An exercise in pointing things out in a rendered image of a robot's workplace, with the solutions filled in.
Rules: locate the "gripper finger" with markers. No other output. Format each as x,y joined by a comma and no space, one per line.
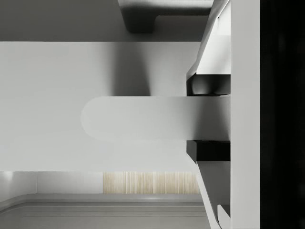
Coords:
214,59
212,152

